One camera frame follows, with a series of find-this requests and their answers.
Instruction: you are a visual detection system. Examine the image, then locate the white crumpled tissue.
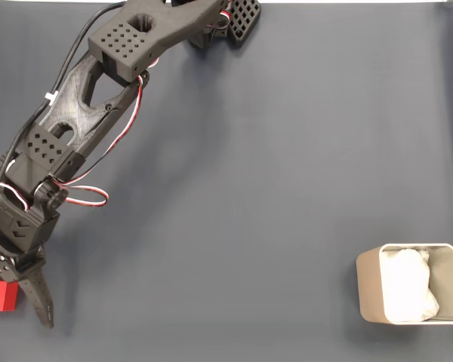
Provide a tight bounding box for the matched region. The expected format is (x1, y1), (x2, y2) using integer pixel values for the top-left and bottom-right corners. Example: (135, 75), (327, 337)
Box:
(381, 247), (441, 324)

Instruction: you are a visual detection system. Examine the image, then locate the beige rounded box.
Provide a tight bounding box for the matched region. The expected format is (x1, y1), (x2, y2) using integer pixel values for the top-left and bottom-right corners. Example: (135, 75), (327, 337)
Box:
(356, 243), (453, 325)

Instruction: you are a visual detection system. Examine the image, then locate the red white black servo wire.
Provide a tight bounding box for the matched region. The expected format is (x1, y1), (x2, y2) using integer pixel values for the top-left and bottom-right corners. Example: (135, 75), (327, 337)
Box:
(48, 73), (145, 207)
(205, 10), (232, 31)

